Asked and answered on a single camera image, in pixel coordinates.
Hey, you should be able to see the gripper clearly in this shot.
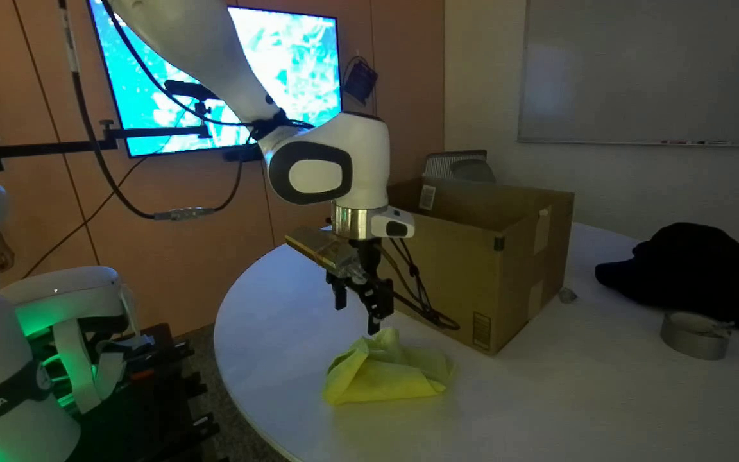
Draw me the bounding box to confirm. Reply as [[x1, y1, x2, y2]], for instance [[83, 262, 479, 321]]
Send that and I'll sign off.
[[326, 238, 396, 336]]

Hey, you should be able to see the yellow towel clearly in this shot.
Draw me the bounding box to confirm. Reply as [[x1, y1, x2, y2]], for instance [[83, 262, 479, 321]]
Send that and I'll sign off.
[[322, 327, 455, 406]]

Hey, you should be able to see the cardboard box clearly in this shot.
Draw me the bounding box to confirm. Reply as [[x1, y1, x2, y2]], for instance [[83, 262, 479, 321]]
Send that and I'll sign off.
[[384, 176, 575, 356]]

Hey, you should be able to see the grey ribbed device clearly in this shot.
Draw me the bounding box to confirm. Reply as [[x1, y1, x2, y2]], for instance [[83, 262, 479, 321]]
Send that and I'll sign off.
[[422, 150, 497, 184]]

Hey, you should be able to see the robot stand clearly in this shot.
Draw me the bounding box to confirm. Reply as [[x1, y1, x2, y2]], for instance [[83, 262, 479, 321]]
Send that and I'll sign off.
[[23, 323, 230, 462]]

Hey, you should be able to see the grey tape roll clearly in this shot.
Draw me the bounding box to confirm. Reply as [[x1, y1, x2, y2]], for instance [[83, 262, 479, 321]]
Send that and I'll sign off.
[[659, 311, 735, 361]]

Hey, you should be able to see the black garment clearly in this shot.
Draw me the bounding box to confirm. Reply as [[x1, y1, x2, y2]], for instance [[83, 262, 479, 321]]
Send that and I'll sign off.
[[595, 222, 739, 341]]

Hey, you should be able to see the whiteboard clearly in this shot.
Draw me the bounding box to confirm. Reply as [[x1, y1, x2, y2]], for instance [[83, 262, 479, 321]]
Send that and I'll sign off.
[[516, 0, 739, 149]]

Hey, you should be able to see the black wall device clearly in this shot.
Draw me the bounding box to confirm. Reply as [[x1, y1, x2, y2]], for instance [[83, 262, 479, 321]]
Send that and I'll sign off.
[[343, 56, 379, 105]]

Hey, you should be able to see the wall monitor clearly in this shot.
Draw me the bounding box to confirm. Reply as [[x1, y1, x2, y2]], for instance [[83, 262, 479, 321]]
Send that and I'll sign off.
[[87, 0, 343, 159]]

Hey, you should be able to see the black cable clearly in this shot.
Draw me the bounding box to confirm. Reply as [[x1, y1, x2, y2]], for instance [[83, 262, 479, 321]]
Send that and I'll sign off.
[[57, 0, 246, 223]]

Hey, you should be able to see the camera on mount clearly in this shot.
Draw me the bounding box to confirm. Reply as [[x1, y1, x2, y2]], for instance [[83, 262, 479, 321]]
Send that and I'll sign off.
[[0, 79, 224, 173]]

